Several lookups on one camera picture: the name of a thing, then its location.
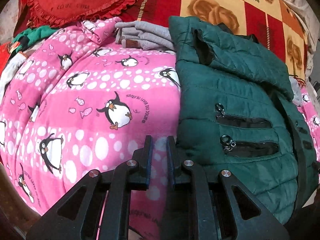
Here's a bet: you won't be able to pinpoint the green knitted cloth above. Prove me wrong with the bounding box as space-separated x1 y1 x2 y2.
12 25 57 53

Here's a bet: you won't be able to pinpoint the pink penguin blanket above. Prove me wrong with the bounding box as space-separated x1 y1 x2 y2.
0 16 320 240

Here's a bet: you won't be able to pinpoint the white plush toy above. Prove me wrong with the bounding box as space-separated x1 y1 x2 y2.
0 52 28 101

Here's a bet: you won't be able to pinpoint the red heart pillow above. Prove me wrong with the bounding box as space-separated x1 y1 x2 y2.
27 0 137 28

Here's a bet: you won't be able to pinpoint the orange red rose blanket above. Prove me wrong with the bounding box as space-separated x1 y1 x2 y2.
121 0 308 83

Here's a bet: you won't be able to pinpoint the dark green quilted jacket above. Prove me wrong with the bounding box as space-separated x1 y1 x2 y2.
169 16 318 224

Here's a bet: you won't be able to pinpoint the folded grey sweatpants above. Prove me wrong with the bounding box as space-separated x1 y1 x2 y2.
115 21 175 51

